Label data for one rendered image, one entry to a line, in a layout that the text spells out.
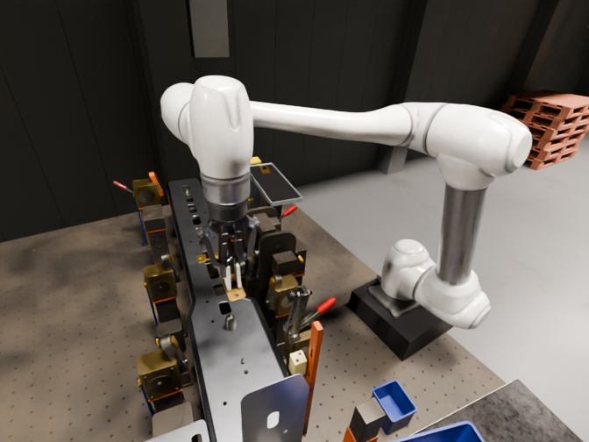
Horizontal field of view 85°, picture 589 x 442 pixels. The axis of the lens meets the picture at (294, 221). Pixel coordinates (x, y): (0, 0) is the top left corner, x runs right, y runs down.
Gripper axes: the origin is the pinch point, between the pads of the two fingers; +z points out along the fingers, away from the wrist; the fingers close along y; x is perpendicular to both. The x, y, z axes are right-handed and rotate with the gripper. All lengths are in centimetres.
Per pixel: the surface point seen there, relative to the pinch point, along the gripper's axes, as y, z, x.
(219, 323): 2.3, 29.0, -11.5
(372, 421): -14.9, 9.1, 36.0
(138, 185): 19, 23, -100
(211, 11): -51, -46, -231
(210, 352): 6.9, 28.9, -2.5
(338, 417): -28, 59, 15
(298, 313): -15.0, 13.6, 5.7
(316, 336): -15.0, 11.1, 15.2
